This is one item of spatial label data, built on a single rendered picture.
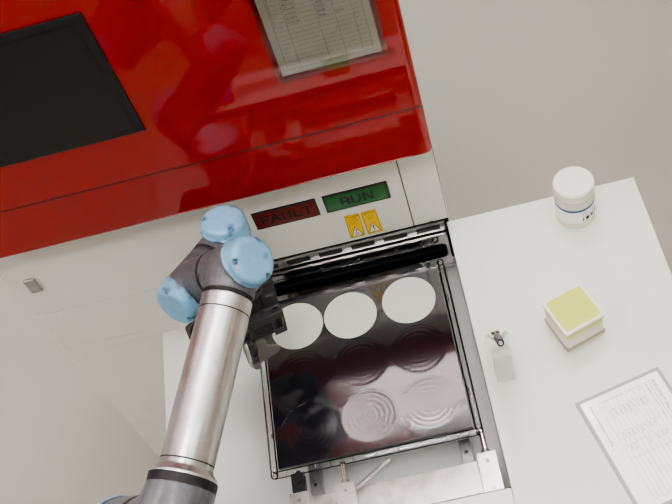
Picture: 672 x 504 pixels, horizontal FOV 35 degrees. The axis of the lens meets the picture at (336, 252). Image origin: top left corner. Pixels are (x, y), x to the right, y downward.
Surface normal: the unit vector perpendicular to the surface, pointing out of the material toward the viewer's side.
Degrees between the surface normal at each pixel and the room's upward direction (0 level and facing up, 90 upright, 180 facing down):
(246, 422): 0
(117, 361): 90
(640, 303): 0
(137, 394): 90
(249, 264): 52
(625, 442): 0
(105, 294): 90
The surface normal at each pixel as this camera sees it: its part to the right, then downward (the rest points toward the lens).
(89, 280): 0.13, 0.80
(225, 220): -0.13, -0.71
